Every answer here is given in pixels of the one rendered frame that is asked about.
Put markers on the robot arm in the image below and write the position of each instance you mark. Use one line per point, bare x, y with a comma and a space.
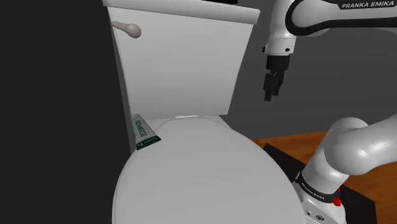
341, 149

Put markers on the white toilet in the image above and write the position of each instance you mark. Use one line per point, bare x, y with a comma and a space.
198, 167

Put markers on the white and green tube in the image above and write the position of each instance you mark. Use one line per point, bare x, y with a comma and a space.
143, 133

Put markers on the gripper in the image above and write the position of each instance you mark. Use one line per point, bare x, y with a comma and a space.
277, 63

